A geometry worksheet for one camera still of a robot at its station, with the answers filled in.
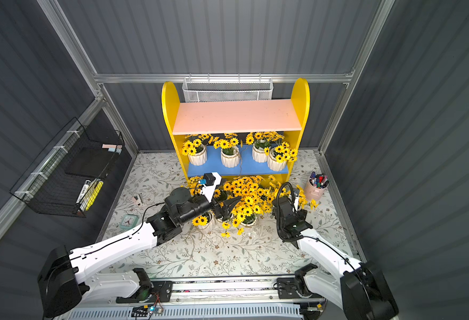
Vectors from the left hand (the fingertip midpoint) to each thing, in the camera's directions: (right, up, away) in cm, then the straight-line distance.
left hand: (231, 188), depth 67 cm
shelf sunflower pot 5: (+7, -1, +22) cm, 23 cm away
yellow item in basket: (-48, -3, +2) cm, 49 cm away
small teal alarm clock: (-47, -18, +22) cm, 55 cm away
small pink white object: (-48, -9, +30) cm, 57 cm away
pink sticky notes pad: (-52, +16, +18) cm, 57 cm away
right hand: (+26, -10, +19) cm, 34 cm away
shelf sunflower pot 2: (-1, +14, +23) cm, 27 cm away
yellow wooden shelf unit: (+3, +20, +17) cm, 26 cm away
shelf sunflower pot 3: (+14, +20, +28) cm, 37 cm away
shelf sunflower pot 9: (-11, -14, +10) cm, 21 cm away
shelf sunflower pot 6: (+20, -1, +27) cm, 33 cm away
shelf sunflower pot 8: (+4, -11, +12) cm, 17 cm away
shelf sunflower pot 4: (+20, +12, +17) cm, 29 cm away
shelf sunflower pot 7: (+27, -6, +11) cm, 30 cm away
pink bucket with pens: (+39, -1, +24) cm, 45 cm away
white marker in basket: (-53, +1, +5) cm, 54 cm away
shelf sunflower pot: (-16, +14, +17) cm, 27 cm away
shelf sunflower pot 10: (-18, -1, +22) cm, 28 cm away
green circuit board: (-32, -46, +5) cm, 56 cm away
